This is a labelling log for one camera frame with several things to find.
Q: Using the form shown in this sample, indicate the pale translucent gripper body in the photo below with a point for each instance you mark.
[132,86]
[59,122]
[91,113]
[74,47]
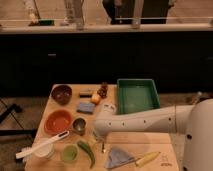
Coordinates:
[98,138]

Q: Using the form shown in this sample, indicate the silver metal fork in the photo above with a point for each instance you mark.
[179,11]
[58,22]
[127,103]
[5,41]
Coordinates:
[103,149]

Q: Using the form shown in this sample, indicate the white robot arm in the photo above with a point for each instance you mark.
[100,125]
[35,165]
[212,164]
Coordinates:
[194,121]

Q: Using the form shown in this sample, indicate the small metal cup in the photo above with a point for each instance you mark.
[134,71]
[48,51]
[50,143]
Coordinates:
[79,126]

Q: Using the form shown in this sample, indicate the green plastic cup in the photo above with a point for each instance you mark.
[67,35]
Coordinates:
[69,154]

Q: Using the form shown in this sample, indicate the white plastic cup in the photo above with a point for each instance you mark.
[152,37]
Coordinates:
[46,151]

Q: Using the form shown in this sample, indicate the green chili pepper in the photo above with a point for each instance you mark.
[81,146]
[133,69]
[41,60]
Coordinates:
[87,149]

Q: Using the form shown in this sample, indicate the blue folded cloth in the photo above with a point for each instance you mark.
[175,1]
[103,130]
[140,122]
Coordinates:
[118,157]

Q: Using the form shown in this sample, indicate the blue sponge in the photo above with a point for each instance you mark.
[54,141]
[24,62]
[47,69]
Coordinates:
[87,108]

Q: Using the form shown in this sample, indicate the yellow toy fruit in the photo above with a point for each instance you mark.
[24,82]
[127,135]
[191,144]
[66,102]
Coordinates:
[96,98]

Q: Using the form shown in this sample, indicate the orange plastic bowl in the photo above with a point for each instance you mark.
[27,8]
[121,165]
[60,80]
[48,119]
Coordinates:
[58,121]

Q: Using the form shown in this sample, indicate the dark rectangular block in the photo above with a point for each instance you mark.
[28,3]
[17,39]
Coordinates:
[85,93]

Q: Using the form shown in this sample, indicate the green plastic tray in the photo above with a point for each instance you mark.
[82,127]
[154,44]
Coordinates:
[136,95]

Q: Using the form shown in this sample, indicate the dark brown bowl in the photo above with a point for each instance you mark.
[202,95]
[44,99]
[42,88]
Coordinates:
[62,94]

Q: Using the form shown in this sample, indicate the green box on ledge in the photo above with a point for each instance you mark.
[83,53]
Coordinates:
[46,22]

